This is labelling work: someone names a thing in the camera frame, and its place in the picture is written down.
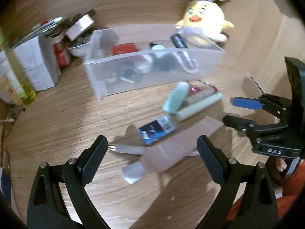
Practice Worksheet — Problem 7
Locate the pink charm keychain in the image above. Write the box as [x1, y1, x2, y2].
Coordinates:
[189, 80, 219, 95]

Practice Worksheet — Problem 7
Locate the pale green long tube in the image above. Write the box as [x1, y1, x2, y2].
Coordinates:
[175, 93, 223, 122]

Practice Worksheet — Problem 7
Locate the pink white braided bracelet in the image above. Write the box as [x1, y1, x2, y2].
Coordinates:
[176, 52, 200, 75]

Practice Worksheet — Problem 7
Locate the mint green tube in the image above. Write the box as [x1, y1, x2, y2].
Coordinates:
[163, 82, 190, 114]

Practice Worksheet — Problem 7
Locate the purple black cosmetic bottle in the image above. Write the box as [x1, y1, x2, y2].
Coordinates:
[170, 34, 195, 70]

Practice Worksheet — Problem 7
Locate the pink cream tube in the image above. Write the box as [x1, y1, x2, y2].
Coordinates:
[122, 116, 223, 184]

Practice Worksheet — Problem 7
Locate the blue silver tube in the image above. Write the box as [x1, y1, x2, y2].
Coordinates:
[137, 114, 177, 145]

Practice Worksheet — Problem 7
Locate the small dark green bottle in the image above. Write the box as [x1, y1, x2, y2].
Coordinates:
[149, 42, 166, 51]

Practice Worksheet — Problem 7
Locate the beige eraser block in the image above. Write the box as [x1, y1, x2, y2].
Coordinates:
[105, 73, 118, 84]

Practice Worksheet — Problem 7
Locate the red paper envelope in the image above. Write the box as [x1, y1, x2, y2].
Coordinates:
[112, 43, 139, 55]

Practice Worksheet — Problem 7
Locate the teal tape roll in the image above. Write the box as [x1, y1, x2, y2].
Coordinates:
[153, 53, 178, 72]

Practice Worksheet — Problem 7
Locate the white tape roll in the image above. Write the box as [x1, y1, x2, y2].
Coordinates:
[134, 55, 153, 74]

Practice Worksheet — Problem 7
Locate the small clear green packet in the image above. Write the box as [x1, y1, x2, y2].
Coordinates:
[117, 67, 143, 84]

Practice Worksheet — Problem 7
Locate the right hand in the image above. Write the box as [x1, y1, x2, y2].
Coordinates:
[275, 158, 287, 172]

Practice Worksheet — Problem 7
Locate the yellow chick bunny plush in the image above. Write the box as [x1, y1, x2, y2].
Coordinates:
[175, 0, 234, 47]

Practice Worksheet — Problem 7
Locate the yellow green spray bottle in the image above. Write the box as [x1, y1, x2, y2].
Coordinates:
[1, 30, 36, 106]

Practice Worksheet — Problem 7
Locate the clear plastic storage bin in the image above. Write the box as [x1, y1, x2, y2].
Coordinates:
[83, 24, 225, 100]

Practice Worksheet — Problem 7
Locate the white green lotion tube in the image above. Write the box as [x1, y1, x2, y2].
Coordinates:
[1, 52, 23, 106]

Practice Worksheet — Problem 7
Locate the white paper boxes stack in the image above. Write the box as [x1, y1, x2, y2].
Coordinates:
[13, 35, 61, 91]

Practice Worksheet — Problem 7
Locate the red book stack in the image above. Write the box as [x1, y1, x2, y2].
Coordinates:
[53, 41, 71, 68]

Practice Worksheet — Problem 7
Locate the white bowl of stones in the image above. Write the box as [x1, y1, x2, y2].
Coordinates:
[67, 34, 91, 58]

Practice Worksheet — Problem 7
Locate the small white pink box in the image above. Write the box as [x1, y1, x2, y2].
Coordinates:
[65, 14, 94, 41]

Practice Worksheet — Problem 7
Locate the white cable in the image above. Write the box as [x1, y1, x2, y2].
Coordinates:
[0, 116, 16, 125]

